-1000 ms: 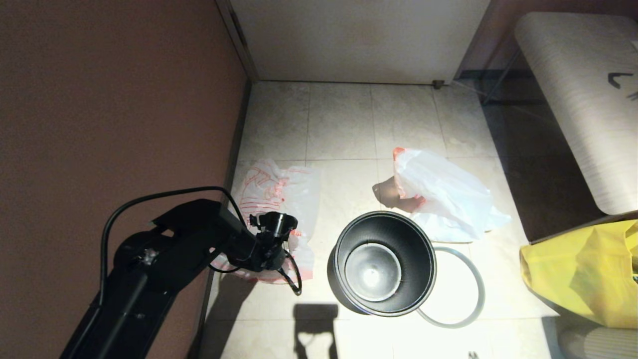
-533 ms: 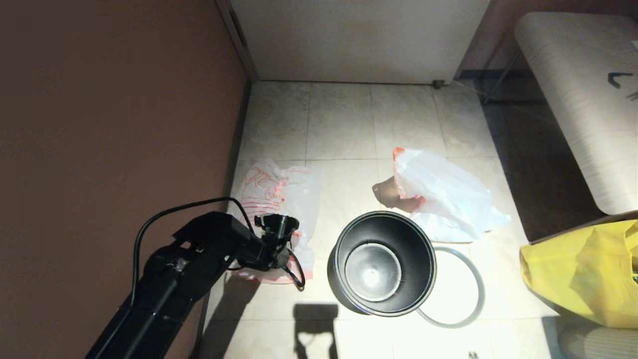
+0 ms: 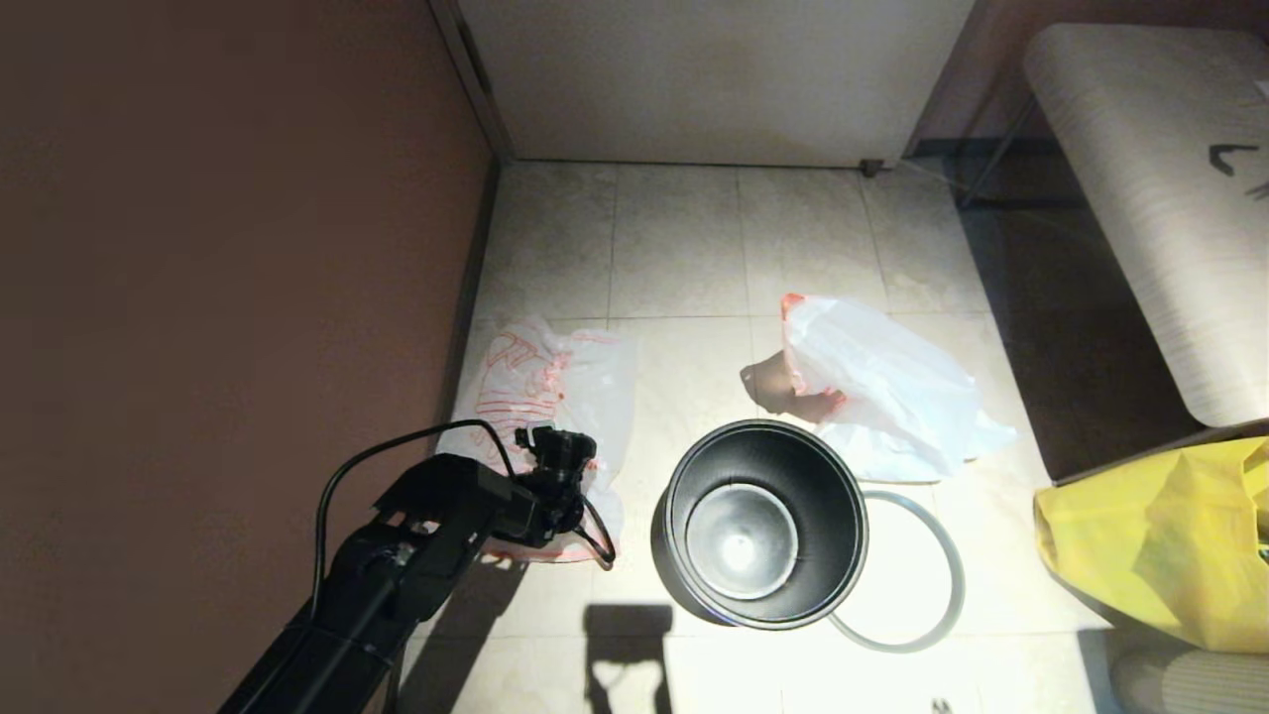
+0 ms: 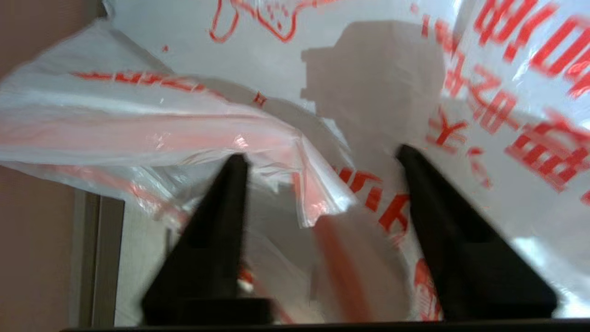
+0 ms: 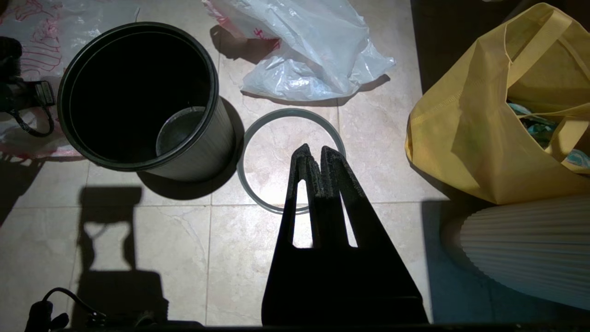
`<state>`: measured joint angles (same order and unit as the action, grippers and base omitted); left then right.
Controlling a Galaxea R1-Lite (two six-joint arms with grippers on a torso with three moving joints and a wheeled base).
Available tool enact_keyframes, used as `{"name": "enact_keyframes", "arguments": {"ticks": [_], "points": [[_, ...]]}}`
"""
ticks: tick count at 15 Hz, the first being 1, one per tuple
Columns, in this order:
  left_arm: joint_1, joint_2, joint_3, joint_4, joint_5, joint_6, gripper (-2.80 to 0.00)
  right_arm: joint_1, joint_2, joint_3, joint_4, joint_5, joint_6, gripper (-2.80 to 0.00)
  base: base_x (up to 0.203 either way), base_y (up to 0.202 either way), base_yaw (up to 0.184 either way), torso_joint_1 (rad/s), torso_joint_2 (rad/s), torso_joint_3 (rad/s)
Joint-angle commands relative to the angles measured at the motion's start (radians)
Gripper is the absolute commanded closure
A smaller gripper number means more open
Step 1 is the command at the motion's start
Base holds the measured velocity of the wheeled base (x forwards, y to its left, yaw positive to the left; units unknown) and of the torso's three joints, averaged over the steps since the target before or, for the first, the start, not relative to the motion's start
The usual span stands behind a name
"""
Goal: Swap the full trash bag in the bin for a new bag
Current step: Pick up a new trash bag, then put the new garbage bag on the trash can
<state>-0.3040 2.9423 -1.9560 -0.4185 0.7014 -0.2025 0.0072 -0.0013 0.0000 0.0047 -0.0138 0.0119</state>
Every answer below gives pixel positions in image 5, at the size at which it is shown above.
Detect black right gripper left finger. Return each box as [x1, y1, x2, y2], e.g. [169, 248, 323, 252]
[262, 144, 342, 323]

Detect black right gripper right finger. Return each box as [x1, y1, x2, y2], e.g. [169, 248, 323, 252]
[321, 146, 429, 323]

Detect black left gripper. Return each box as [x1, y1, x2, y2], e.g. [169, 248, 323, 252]
[0, 81, 56, 113]

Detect white red-printed plastic bag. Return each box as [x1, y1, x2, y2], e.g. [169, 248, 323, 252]
[0, 0, 139, 160]

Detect grey bin rim ring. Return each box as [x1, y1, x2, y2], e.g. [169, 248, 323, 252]
[237, 108, 346, 215]

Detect white red-printed trash bag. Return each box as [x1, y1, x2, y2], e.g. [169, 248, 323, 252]
[203, 0, 396, 101]

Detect black round trash bin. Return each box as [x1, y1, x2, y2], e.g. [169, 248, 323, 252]
[57, 22, 236, 182]

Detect yellow plastic bag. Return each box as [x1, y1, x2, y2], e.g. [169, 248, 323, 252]
[405, 2, 590, 205]

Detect beige striped cushion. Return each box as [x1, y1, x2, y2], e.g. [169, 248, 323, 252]
[442, 194, 590, 310]

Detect teal printed cloth item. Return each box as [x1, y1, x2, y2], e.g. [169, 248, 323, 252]
[507, 102, 590, 175]

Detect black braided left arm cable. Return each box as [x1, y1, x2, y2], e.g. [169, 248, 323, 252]
[7, 105, 55, 137]

